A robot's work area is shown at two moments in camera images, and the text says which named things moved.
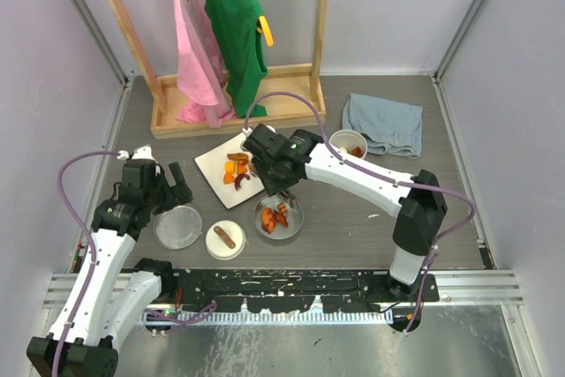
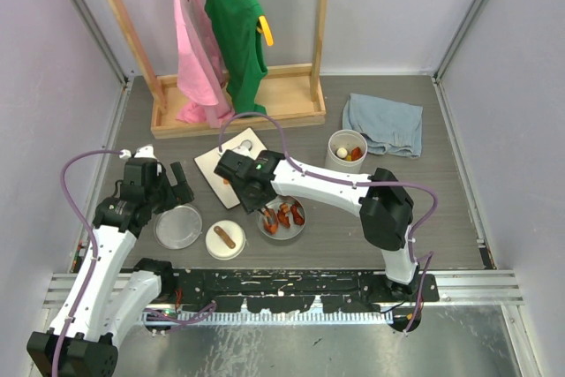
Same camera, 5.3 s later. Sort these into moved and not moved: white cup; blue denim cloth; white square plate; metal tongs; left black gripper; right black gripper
Moved: metal tongs; right black gripper
Not moved: white square plate; white cup; blue denim cloth; left black gripper
